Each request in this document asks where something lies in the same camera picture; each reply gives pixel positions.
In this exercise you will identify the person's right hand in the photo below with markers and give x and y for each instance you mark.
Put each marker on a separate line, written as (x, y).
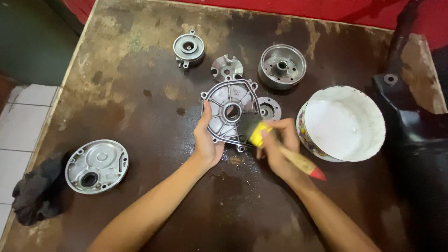
(280, 147)

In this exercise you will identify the person's left hand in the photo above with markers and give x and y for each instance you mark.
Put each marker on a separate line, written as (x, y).
(206, 140)

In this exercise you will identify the yellow ferrule wooden paintbrush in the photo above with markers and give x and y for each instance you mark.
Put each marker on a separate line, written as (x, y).
(276, 145)

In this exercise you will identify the ribbed aluminium engine cover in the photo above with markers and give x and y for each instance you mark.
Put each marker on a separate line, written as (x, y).
(229, 112)

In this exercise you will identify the small round metal flange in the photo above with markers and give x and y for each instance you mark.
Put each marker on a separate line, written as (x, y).
(271, 109)

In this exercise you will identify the white floral bowl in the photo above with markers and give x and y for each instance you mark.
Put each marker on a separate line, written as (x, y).
(344, 124)

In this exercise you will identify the shiny metal fan plate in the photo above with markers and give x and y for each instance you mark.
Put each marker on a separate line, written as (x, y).
(226, 66)

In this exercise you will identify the steel flywheel rotor drum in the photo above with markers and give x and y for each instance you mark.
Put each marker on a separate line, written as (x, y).
(282, 66)

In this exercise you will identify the small round aluminium housing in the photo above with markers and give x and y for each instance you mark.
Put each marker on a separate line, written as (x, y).
(189, 48)

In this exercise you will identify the flat round aluminium engine cover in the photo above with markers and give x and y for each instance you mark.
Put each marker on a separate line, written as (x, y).
(97, 166)

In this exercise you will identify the dark grey rag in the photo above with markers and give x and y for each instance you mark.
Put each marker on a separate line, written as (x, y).
(40, 190)

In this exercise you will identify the black metal motorcycle frame part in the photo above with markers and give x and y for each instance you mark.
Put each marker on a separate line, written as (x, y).
(413, 115)

